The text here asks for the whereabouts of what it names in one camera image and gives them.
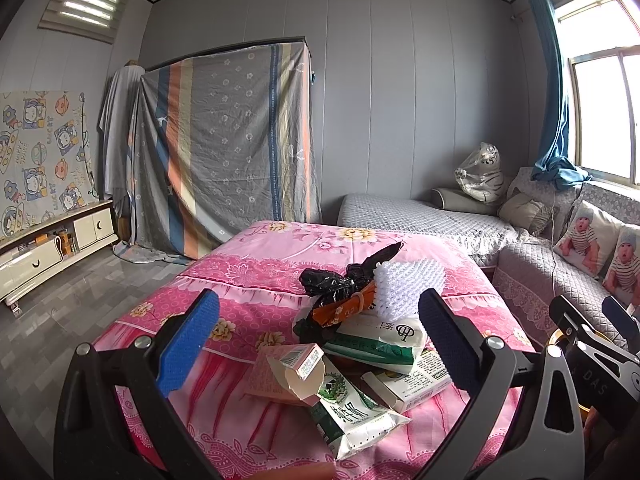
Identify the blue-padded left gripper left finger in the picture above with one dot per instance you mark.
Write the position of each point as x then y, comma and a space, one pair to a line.
92, 439

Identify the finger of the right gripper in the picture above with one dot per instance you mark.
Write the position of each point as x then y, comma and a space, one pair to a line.
626, 324
574, 328

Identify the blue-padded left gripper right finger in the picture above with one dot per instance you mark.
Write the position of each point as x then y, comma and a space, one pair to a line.
544, 439

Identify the white printed small box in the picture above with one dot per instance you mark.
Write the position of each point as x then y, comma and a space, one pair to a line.
401, 392

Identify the white green tissue pack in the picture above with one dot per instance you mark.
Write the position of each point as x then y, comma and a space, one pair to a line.
392, 346

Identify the green white wet-wipes pack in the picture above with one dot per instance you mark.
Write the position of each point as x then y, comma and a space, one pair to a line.
349, 420

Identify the white foam fruit net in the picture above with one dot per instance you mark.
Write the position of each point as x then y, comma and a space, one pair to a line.
399, 285

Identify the pink cardboard box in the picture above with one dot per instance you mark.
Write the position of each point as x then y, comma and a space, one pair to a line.
290, 374

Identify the orange snack wrapper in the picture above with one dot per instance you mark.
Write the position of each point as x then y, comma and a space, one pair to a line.
340, 311

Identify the black plastic bag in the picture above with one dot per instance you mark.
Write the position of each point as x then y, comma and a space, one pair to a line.
326, 287

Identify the baby print pillow near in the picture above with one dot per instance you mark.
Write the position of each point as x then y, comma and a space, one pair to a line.
622, 277

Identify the baby print pillow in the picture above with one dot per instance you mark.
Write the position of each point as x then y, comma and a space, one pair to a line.
590, 239
622, 277

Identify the baby print pillow far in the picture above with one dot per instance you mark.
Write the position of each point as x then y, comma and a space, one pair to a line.
590, 239

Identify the grey quilted sofa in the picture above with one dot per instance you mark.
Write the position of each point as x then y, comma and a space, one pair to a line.
526, 272

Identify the blue curtain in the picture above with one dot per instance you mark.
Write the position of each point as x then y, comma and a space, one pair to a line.
552, 164

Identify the plush tiger in plastic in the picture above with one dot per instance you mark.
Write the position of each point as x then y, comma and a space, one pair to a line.
480, 175

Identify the grey cushion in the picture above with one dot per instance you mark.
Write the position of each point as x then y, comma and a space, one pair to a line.
457, 201

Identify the white tv cabinet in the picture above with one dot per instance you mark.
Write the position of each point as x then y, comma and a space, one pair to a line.
32, 255

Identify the pink floral tablecloth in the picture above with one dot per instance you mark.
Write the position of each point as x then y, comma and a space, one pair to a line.
255, 275

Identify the striped grey sheet on wardrobe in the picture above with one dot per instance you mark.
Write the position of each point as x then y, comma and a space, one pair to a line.
217, 142

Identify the grey cloth on stand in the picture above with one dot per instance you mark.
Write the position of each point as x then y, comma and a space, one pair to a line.
114, 124

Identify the window blind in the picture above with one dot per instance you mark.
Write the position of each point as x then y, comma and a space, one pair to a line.
93, 19

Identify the window with frame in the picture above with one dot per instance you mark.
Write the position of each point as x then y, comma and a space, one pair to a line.
600, 44

